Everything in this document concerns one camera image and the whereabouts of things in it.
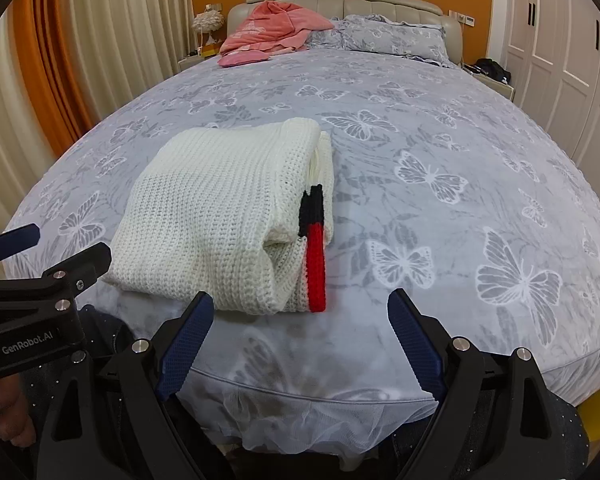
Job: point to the grey butterfly pillow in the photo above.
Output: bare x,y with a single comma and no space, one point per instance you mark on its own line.
325,35
395,37

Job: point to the bed with grey butterfly sheet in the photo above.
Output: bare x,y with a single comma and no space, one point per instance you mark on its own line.
430,125

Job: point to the person's dark speckled pants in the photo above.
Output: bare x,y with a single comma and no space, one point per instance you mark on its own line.
105,330

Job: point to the white nightstand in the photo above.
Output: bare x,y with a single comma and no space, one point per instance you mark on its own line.
190,62
500,91

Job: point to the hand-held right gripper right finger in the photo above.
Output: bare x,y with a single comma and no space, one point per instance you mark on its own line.
412,350

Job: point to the orange curtain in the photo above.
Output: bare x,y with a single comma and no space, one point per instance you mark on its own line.
45,60

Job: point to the pink cloth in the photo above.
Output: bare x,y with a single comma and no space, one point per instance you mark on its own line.
265,30

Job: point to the cream pleated curtain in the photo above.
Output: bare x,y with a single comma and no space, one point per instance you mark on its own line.
130,35
5,135

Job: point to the white feather table lamp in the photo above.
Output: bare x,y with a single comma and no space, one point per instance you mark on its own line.
208,20

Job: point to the beige padded headboard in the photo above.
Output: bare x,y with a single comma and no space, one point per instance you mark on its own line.
330,5

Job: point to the white panelled wardrobe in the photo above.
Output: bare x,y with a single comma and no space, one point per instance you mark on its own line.
555,60

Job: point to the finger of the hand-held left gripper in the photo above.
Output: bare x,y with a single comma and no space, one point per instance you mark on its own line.
15,241
87,260

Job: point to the white wall switch panel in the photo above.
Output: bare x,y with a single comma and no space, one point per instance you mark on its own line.
466,19

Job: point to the yellow box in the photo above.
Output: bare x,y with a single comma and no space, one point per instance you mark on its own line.
212,50

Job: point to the person's left hand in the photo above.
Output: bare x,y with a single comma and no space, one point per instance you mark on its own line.
10,410

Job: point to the white red black knit sweater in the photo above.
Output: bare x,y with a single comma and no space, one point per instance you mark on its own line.
205,210

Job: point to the black bag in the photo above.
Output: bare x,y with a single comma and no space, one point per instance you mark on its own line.
487,67

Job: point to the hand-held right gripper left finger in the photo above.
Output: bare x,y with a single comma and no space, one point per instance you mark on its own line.
185,345

